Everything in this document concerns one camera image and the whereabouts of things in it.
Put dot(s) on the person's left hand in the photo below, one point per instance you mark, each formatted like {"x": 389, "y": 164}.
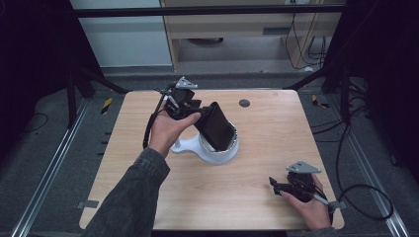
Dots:
{"x": 166, "y": 131}

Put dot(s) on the black horizontal frame bar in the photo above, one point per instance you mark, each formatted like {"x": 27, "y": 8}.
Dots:
{"x": 197, "y": 11}

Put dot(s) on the aluminium floor rail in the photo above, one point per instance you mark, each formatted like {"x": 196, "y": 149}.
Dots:
{"x": 372, "y": 171}
{"x": 49, "y": 168}

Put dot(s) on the silver bowl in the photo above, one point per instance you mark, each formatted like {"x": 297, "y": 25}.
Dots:
{"x": 234, "y": 135}

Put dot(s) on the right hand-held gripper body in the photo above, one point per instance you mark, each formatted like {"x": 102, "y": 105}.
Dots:
{"x": 301, "y": 184}

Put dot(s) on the light wooden desk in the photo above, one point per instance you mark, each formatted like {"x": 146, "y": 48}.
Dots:
{"x": 230, "y": 24}

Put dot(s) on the yellow black tape strip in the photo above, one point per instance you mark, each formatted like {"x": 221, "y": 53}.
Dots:
{"x": 318, "y": 102}
{"x": 106, "y": 106}

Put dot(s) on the white cabinet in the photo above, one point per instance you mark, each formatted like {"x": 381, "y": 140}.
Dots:
{"x": 125, "y": 39}

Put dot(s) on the black metal stand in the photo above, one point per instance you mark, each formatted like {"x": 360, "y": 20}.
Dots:
{"x": 344, "y": 95}
{"x": 71, "y": 98}

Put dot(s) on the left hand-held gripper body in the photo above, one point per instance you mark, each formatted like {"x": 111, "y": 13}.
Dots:
{"x": 179, "y": 98}

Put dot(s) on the grey tape piece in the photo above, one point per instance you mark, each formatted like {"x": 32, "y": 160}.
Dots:
{"x": 88, "y": 204}
{"x": 339, "y": 205}

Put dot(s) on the person's right hand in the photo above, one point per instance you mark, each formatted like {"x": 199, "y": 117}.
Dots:
{"x": 311, "y": 210}

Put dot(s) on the black curtain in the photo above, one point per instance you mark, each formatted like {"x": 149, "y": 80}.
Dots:
{"x": 388, "y": 65}
{"x": 33, "y": 65}

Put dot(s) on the white key stand with post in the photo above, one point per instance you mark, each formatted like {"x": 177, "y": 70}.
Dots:
{"x": 210, "y": 156}

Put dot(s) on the grey table grommet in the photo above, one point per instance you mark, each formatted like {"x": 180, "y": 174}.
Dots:
{"x": 244, "y": 103}

